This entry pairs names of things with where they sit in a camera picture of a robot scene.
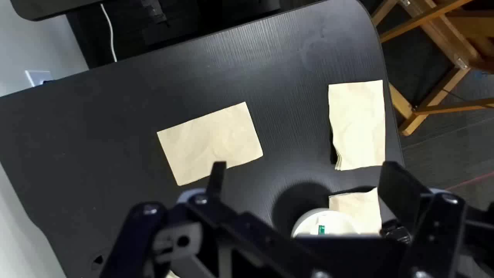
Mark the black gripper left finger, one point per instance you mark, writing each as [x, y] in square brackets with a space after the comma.
[216, 181]

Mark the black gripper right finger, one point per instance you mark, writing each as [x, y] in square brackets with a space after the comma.
[402, 192]

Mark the green and white marker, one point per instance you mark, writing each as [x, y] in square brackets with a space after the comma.
[321, 229]

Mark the large black equipment base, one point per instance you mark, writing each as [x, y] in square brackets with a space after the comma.
[155, 25]

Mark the wooden folding frame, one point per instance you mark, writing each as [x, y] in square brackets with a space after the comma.
[437, 56]

